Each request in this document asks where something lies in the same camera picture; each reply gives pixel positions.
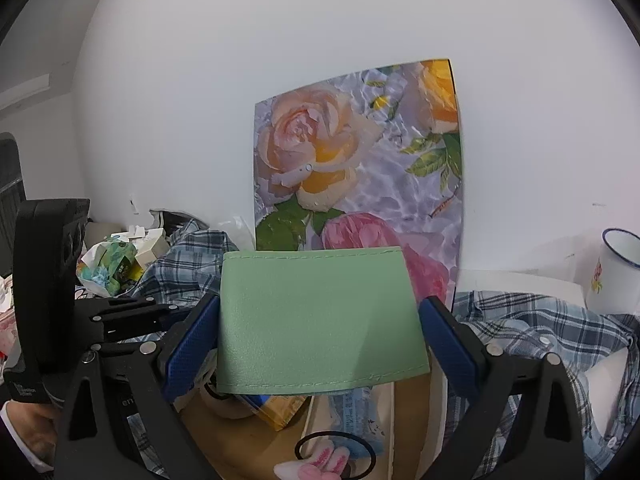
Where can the pink white bunny hair clip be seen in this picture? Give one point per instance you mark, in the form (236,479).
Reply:
(320,466)

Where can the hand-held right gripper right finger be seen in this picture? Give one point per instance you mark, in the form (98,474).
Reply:
(452,355)

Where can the blue plaid shirt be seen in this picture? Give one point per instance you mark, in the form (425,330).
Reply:
(525,320)

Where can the round beige slotted case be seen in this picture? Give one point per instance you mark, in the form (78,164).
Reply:
(230,407)

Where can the black ribbed panel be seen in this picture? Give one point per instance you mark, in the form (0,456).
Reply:
(10,200)

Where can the shallow cardboard box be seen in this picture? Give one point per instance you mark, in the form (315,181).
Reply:
(235,440)

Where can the white enamel mug flower print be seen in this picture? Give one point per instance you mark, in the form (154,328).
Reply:
(617,280)

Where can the blue plastic packet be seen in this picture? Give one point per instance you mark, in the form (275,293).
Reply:
(357,420)

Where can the floral printed poster board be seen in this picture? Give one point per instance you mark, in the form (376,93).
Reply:
(350,160)

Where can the person's left hand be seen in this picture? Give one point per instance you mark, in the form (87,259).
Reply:
(37,420)

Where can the small white box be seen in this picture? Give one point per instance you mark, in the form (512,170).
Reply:
(150,247)

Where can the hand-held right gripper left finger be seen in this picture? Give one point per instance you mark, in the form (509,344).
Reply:
(187,355)

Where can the person's left forearm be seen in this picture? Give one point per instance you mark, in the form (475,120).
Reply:
(15,440)

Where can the green tissue pack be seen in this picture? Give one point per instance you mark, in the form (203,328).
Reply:
(110,265)

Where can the red and white packet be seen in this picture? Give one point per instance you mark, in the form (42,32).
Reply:
(7,325)

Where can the clear plastic bag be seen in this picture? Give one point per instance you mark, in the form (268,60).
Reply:
(240,232)

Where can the green leather pouch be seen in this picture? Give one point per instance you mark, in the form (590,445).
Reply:
(320,320)

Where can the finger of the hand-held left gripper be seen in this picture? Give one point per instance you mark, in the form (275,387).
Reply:
(130,327)
(120,302)

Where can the yellow and blue packet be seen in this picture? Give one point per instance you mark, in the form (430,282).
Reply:
(280,412)

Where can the beige phone case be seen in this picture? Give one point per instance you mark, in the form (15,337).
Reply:
(312,420)

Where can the dark bag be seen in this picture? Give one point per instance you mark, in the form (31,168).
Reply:
(175,220)

